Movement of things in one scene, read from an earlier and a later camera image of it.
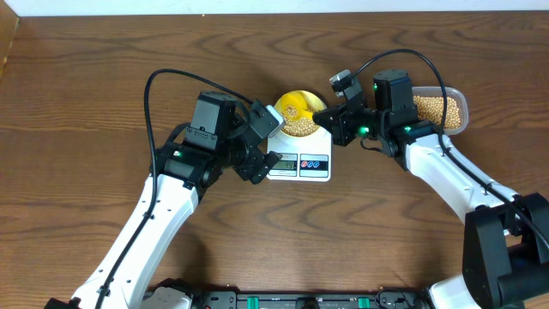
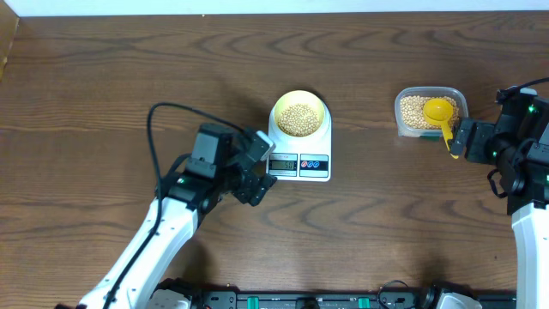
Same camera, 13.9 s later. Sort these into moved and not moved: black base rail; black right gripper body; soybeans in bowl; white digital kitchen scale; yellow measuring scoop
Moved: black right gripper body; yellow measuring scoop
Not moved: soybeans in bowl; white digital kitchen scale; black base rail
